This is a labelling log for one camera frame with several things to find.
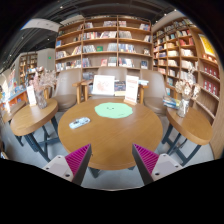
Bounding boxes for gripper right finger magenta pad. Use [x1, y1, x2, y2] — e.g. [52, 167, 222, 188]
[131, 143, 184, 186]

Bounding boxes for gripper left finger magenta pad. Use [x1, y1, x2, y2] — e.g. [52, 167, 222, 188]
[42, 143, 93, 186]

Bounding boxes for white computer mouse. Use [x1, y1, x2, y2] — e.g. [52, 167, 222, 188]
[69, 117, 90, 129]

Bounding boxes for green round mouse pad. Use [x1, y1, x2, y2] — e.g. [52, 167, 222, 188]
[95, 102, 133, 119]

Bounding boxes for round wooden centre table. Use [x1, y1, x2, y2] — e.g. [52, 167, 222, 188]
[58, 98, 163, 178]

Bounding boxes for round wooden table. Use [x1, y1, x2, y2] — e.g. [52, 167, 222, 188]
[162, 107, 213, 166]
[10, 98, 59, 162]
[58, 98, 163, 178]

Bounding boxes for right round wooden table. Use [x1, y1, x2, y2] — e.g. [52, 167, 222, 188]
[162, 107, 213, 166]

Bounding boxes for stack of books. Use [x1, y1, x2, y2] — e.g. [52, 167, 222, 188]
[163, 96, 180, 109]

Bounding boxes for left round wooden table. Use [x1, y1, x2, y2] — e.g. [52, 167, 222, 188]
[10, 98, 59, 162]

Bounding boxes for left beige armchair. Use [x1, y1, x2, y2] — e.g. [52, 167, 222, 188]
[53, 68, 83, 112]

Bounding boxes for beige armchair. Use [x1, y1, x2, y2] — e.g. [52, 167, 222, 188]
[53, 68, 83, 112]
[139, 68, 169, 116]
[82, 66, 145, 103]

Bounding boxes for right beige armchair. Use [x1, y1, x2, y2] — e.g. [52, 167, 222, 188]
[139, 68, 169, 116]

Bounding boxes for dark book on stand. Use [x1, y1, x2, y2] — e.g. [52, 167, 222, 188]
[114, 81, 126, 96]

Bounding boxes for white standing text sign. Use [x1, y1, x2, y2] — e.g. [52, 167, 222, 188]
[124, 75, 139, 105]

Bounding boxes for white sign with red drawing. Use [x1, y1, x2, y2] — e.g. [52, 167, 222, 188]
[92, 75, 115, 95]

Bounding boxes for right glass flower vase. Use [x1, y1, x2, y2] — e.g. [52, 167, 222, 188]
[175, 66, 201, 118]

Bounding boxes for glass flower vase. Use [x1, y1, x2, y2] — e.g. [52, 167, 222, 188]
[29, 66, 57, 109]
[175, 66, 201, 118]

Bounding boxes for small white card sign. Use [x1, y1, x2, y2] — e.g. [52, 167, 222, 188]
[27, 85, 37, 106]

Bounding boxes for left glass flower vase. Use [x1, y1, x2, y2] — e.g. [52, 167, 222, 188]
[29, 66, 57, 109]

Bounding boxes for middle beige armchair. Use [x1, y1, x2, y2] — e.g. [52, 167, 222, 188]
[82, 66, 145, 103]

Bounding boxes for far left wooden bookshelf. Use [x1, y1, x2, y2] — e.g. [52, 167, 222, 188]
[19, 53, 37, 86]

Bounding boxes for wooden bookshelf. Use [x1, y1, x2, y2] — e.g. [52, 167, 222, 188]
[19, 53, 37, 86]
[55, 15, 153, 74]
[152, 16, 220, 124]

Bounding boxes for right wooden bookshelf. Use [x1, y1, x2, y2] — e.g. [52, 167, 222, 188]
[152, 16, 220, 124]

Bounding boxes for centre wooden bookshelf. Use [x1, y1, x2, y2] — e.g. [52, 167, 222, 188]
[55, 15, 153, 74]

